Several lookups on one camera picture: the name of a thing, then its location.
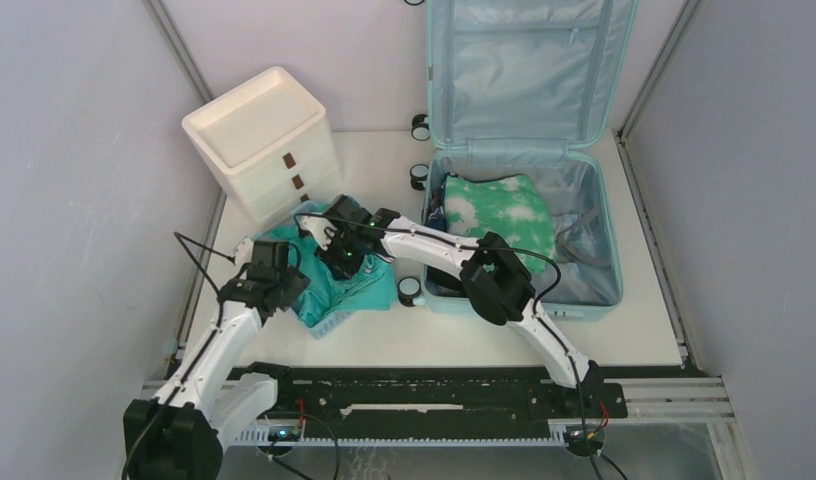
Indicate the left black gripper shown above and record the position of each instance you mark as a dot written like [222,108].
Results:
[298,284]

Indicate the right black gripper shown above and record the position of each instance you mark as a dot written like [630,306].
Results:
[341,268]

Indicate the teal garment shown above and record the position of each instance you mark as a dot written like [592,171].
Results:
[373,288]

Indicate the light blue perforated plastic basket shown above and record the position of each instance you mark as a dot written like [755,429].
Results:
[319,308]

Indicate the dark blue patterned clothing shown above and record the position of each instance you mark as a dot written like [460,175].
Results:
[436,218]

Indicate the white three-drawer storage cabinet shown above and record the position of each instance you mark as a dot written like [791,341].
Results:
[269,144]

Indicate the green white patterned cloth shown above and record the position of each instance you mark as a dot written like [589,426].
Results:
[509,207]

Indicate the light blue hard-shell suitcase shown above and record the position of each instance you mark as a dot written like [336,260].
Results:
[525,88]

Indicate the black garment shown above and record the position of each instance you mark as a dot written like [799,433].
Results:
[444,283]

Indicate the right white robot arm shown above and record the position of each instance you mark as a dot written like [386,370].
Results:
[497,285]

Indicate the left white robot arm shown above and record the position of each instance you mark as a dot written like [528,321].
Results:
[185,428]

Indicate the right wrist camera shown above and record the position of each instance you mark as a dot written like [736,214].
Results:
[321,229]

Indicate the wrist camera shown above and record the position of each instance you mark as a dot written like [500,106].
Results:
[243,251]
[321,229]

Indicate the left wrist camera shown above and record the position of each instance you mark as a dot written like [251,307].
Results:
[243,251]

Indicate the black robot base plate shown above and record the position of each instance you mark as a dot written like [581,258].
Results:
[446,404]

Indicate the aluminium frame rails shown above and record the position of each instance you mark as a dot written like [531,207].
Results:
[660,401]

